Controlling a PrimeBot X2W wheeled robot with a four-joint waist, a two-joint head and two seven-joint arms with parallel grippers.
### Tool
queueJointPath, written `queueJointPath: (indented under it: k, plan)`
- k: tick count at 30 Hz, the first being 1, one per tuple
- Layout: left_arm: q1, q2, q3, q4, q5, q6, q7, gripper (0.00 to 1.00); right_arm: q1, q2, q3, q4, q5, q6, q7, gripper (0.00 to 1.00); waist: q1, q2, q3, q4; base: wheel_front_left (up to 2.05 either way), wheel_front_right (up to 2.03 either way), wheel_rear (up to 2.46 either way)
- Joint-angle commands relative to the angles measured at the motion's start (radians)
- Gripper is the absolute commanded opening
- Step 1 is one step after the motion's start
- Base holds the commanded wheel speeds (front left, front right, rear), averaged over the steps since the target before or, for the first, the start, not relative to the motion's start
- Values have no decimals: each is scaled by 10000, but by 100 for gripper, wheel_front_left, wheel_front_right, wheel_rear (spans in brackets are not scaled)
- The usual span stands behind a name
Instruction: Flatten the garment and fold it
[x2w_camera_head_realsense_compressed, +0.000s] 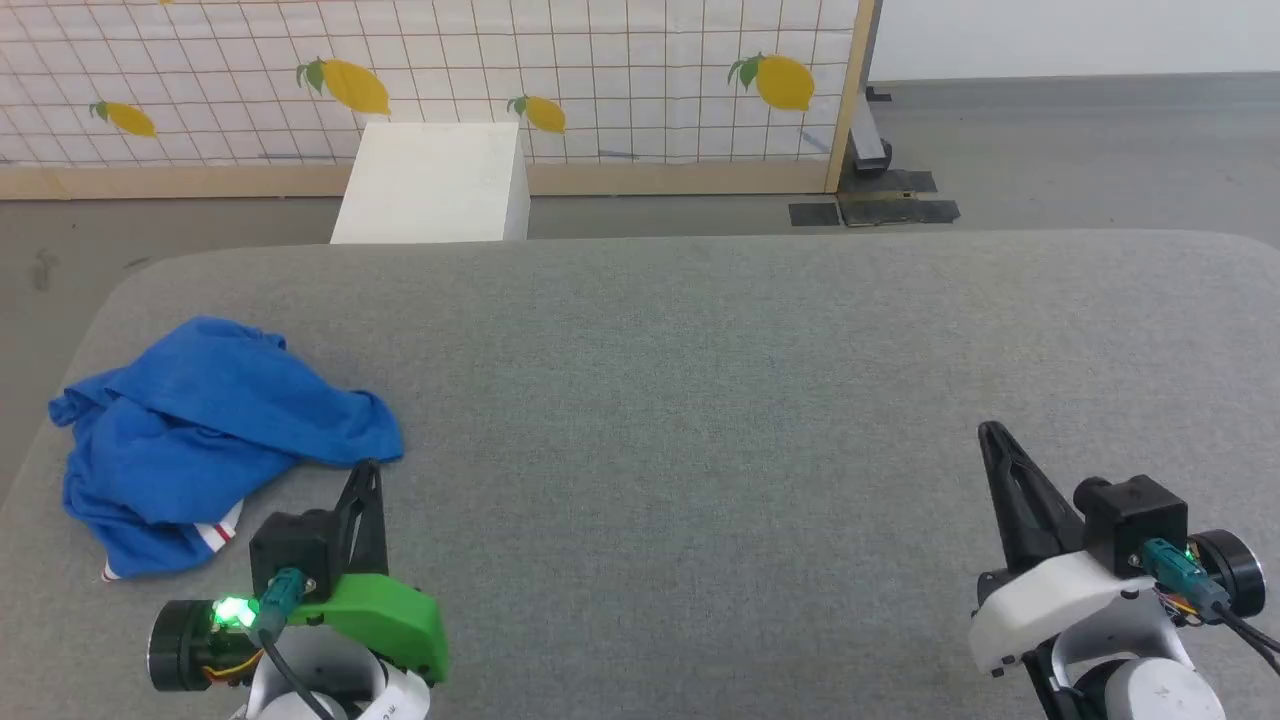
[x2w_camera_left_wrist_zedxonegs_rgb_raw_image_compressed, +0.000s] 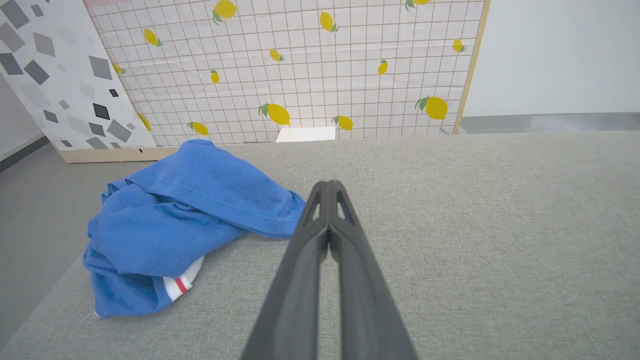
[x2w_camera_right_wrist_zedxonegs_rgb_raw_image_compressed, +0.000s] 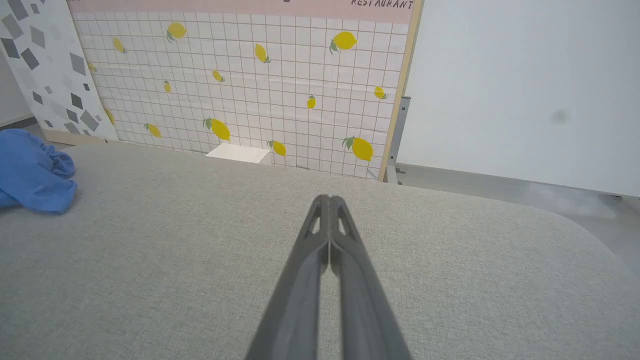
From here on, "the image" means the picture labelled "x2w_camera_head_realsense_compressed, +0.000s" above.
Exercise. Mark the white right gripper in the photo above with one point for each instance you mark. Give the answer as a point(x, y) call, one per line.
point(1060, 600)

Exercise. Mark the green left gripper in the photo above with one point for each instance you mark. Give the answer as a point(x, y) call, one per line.
point(385, 620)

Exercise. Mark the blue sports jersey white trim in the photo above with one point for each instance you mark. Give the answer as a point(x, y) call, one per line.
point(200, 420)

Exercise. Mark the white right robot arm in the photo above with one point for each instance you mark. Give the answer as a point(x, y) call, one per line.
point(1150, 690)

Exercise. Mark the large black floor patch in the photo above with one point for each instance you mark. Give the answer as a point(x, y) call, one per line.
point(900, 211)

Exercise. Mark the white box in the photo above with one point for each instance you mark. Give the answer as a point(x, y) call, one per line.
point(430, 180)

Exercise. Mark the small black floor patch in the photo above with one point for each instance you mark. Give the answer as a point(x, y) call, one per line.
point(814, 214)

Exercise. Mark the grey metal partition foot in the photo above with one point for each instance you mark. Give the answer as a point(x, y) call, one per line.
point(868, 140)

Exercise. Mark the lemon print partition screen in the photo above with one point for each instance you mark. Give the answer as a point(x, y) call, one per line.
point(620, 60)

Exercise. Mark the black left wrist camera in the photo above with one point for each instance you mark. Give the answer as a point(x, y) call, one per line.
point(295, 550)

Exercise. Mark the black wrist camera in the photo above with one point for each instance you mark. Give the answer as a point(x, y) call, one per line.
point(1135, 520)
point(295, 550)

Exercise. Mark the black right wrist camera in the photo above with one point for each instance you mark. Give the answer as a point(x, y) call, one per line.
point(1135, 520)

